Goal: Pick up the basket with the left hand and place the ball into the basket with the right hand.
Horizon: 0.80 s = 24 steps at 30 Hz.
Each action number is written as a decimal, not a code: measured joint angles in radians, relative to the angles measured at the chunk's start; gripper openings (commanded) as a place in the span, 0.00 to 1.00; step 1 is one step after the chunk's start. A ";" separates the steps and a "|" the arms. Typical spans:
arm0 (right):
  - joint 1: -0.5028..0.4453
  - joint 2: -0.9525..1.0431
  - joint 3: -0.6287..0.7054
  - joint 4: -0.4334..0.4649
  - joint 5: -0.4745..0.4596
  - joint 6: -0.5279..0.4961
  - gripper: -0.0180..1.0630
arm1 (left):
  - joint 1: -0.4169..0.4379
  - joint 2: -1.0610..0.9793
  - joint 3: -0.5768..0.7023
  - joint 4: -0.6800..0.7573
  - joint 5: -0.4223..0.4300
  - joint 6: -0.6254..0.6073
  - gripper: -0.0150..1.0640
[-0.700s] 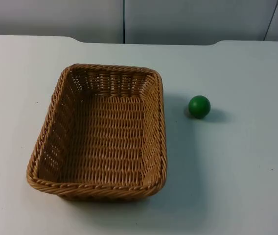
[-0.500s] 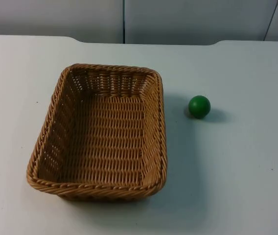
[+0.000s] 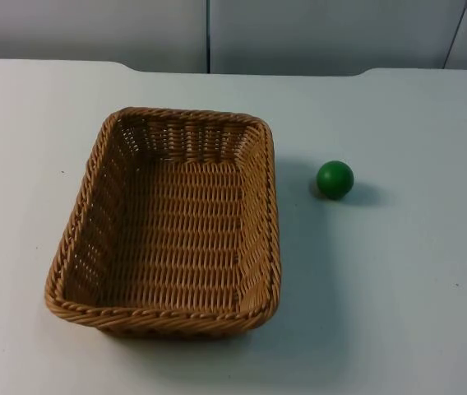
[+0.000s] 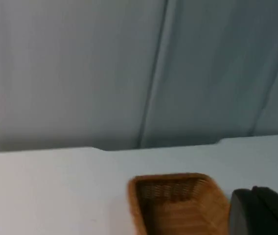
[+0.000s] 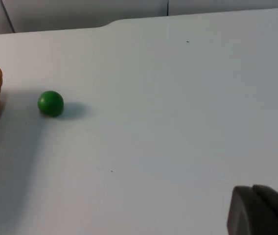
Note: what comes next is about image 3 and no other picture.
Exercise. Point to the pale brown wicker basket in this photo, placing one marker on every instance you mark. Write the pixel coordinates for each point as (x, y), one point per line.
(184, 230)

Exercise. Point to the green ball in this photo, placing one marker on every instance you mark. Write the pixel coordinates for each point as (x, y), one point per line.
(335, 179)

